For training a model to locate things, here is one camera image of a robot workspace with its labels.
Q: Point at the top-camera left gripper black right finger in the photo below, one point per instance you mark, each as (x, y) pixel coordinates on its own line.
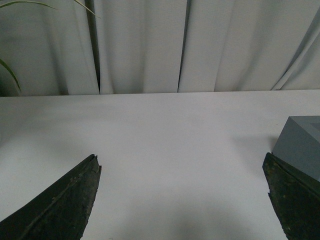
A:
(295, 198)

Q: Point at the top-camera left gripper black left finger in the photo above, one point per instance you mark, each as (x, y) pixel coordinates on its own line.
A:
(60, 212)

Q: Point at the gray square base block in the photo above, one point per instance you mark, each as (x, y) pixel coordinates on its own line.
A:
(299, 144)

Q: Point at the green plant leaves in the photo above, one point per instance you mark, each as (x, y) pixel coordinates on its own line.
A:
(13, 2)

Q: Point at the white pleated curtain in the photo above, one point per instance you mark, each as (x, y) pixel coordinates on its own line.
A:
(160, 46)

